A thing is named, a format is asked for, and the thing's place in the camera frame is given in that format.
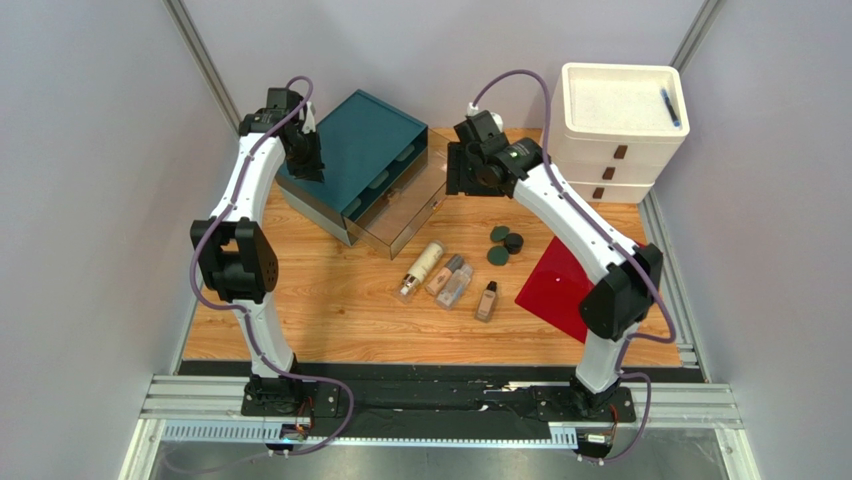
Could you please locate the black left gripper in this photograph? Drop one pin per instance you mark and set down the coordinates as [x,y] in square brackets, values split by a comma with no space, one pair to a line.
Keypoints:
[313,170]

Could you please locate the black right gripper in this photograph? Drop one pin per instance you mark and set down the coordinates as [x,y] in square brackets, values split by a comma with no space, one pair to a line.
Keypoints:
[460,168]

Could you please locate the clear drawer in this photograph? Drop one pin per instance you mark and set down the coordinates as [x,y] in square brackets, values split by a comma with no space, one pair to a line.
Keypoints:
[390,222]

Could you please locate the beige foundation bottle black cap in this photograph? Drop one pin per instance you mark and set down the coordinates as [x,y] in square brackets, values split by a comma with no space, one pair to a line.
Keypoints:
[487,302]

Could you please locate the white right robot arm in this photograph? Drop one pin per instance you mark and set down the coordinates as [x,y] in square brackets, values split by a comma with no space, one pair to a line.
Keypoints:
[598,247]

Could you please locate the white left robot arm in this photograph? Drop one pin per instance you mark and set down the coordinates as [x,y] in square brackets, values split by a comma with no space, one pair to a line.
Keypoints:
[233,258]

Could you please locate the teal drawer organizer box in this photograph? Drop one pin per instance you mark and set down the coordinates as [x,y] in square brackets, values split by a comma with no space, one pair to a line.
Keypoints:
[366,145]

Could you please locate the green round compact upper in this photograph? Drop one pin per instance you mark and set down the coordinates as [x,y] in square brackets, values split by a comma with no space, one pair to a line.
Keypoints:
[499,233]

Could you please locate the green round compact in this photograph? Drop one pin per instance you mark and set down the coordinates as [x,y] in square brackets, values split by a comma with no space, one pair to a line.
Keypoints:
[499,233]
[498,255]

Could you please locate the black round jar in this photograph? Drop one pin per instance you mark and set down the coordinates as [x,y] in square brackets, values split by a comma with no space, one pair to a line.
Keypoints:
[513,243]

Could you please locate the green round compact lower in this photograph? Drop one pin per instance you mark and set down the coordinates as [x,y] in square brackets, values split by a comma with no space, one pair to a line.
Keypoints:
[498,255]

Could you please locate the cream white pump bottle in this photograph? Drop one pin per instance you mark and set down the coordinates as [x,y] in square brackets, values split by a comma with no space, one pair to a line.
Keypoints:
[420,269]

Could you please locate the clear glass foundation bottle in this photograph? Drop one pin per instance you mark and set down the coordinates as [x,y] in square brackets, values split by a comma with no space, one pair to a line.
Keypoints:
[449,296]

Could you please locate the beige tube grey cap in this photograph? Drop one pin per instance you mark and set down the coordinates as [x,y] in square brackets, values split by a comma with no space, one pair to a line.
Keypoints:
[439,281]

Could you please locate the white three-drawer cabinet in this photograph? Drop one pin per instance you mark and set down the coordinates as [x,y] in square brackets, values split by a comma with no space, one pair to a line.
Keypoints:
[610,134]

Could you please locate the blue pen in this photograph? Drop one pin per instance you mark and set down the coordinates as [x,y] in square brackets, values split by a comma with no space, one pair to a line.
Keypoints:
[675,119]

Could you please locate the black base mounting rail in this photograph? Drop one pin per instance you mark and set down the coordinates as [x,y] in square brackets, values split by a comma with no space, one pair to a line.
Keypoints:
[434,402]

